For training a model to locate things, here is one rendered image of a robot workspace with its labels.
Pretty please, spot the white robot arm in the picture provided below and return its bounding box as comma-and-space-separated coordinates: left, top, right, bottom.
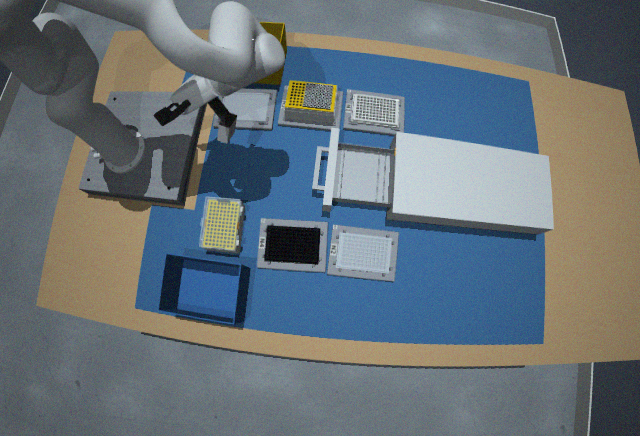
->
0, 0, 285, 173

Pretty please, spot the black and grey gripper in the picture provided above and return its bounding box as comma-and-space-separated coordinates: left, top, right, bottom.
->
154, 75, 229, 126

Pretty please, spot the blue open-top bin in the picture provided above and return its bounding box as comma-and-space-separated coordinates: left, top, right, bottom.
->
158, 253, 251, 324

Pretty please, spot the blue bench mat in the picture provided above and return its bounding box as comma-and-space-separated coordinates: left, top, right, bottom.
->
135, 46, 545, 345

